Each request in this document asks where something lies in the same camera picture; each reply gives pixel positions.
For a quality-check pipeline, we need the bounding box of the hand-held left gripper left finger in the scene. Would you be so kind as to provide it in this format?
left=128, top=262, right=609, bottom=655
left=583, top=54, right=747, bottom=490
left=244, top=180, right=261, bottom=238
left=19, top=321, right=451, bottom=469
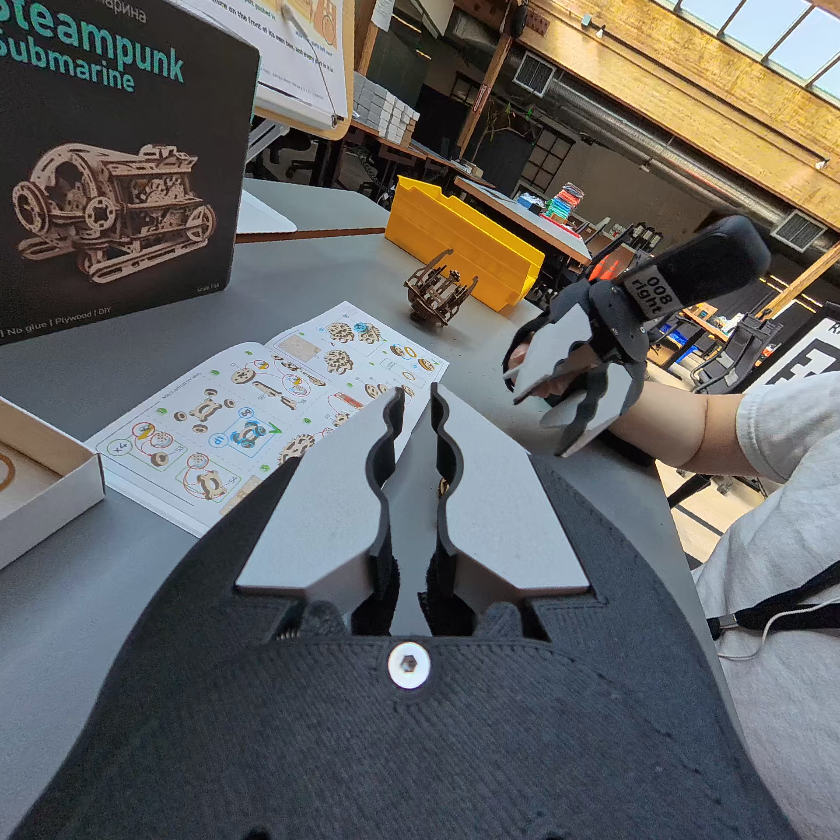
left=235, top=386, right=403, bottom=636

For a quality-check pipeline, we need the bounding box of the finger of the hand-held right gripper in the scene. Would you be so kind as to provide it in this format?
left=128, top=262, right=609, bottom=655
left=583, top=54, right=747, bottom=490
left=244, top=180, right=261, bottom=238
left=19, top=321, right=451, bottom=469
left=539, top=360, right=636, bottom=458
left=502, top=302, right=599, bottom=404

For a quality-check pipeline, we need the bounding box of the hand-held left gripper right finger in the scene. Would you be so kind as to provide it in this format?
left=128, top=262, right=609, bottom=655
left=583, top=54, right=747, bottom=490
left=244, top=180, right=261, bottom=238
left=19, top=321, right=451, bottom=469
left=430, top=382, right=592, bottom=636

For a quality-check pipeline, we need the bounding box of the person's right forearm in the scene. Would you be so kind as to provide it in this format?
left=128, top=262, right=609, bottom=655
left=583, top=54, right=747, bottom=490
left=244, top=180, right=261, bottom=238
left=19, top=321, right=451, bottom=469
left=607, top=381, right=765, bottom=480

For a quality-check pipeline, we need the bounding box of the grey desk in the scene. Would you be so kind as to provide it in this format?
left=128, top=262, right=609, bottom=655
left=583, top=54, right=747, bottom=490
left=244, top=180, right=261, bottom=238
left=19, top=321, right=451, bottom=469
left=0, top=226, right=739, bottom=840

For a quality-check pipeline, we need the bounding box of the person's right hand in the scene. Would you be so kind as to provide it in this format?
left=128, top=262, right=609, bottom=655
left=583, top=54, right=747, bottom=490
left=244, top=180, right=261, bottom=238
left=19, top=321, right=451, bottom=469
left=507, top=341, right=578, bottom=403

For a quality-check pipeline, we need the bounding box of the stack of colourful trays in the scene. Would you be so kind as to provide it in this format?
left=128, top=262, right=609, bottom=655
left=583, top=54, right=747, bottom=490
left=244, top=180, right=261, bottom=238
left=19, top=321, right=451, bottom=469
left=543, top=182, right=586, bottom=225

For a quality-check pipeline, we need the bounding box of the background work table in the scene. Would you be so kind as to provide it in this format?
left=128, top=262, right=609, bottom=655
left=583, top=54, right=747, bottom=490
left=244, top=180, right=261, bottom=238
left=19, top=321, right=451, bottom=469
left=453, top=174, right=595, bottom=266

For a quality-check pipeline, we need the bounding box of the partly built wooden model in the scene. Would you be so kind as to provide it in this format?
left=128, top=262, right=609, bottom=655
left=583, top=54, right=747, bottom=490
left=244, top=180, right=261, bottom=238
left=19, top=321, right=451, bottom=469
left=402, top=248, right=480, bottom=327

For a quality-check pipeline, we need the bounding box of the open instruction booklet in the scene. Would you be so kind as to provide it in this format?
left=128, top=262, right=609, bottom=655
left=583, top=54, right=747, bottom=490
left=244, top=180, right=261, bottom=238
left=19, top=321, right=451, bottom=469
left=85, top=301, right=450, bottom=539

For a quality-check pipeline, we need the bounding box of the yellow plastic bin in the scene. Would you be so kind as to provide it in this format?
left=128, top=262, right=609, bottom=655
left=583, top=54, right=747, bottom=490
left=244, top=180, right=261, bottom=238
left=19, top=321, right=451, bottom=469
left=384, top=174, right=546, bottom=312

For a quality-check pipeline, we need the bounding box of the dark window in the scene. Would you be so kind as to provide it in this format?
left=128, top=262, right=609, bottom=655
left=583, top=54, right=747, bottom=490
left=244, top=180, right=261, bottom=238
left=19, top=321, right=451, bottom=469
left=521, top=128, right=577, bottom=193

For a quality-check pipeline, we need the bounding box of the black and white marker board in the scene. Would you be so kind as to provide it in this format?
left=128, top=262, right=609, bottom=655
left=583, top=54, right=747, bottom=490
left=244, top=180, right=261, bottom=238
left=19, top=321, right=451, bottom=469
left=747, top=314, right=840, bottom=395

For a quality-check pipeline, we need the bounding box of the person's grey shirt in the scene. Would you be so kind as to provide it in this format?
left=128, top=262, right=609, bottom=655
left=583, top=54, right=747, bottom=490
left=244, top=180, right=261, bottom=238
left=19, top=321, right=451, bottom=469
left=692, top=371, right=840, bottom=840

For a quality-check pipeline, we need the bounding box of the white cardboard box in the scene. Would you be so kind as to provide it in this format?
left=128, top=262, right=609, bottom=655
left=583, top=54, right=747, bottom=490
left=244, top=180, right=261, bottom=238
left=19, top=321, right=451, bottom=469
left=0, top=397, right=106, bottom=571

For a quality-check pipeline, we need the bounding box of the adjacent grey table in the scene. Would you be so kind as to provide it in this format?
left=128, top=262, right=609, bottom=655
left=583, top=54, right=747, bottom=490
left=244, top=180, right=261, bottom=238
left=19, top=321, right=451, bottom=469
left=236, top=177, right=391, bottom=244

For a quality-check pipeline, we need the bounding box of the stack of white boxes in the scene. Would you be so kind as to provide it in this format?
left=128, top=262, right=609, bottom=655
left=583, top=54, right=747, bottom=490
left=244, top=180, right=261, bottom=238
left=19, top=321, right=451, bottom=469
left=353, top=71, right=421, bottom=144

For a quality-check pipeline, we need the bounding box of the white stand base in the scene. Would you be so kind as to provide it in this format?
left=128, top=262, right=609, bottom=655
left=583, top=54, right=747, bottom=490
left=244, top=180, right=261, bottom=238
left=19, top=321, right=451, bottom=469
left=235, top=189, right=298, bottom=235

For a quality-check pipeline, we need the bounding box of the instruction sheet stand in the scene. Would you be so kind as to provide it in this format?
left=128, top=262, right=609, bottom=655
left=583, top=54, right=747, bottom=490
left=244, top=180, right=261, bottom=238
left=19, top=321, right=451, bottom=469
left=167, top=0, right=355, bottom=142

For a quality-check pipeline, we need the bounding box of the black model kit box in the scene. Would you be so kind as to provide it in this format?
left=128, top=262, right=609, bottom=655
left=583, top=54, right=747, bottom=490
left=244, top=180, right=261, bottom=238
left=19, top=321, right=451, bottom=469
left=0, top=0, right=261, bottom=345

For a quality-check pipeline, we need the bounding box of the wooden post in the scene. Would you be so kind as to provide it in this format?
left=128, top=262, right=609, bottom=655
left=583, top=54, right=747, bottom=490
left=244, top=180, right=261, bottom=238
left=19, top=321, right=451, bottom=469
left=456, top=26, right=516, bottom=158
left=761, top=243, right=840, bottom=316

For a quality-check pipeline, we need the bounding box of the wall air vent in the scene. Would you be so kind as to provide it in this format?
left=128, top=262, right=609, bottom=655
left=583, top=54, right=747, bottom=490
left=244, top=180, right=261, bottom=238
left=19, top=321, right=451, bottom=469
left=769, top=209, right=829, bottom=252
left=512, top=51, right=557, bottom=99

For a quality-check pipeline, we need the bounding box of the metal air duct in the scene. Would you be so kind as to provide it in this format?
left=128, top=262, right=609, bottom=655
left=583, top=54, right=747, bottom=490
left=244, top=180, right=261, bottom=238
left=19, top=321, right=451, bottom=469
left=453, top=13, right=788, bottom=231

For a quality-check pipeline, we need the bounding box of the black strap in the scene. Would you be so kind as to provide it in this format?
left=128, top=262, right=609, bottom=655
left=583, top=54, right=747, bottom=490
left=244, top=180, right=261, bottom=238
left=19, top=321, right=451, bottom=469
left=707, top=587, right=840, bottom=641

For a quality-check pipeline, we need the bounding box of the thin white cable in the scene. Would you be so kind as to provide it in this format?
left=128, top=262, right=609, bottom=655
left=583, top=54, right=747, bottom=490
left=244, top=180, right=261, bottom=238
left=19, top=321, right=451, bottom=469
left=718, top=598, right=840, bottom=662

